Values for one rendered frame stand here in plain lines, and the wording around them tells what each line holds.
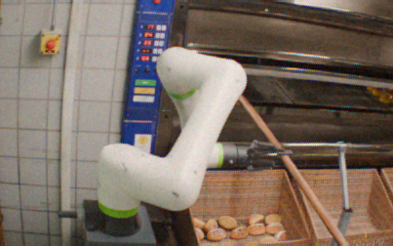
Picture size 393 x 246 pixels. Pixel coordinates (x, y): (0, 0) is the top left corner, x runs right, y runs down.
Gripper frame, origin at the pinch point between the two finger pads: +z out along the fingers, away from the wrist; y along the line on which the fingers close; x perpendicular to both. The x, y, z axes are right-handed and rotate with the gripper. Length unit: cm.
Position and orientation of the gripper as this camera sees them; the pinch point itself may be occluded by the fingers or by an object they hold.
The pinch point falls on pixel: (283, 156)
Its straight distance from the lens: 230.9
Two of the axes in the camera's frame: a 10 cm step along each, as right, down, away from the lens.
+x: 2.1, 4.2, -8.8
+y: -1.4, 9.1, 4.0
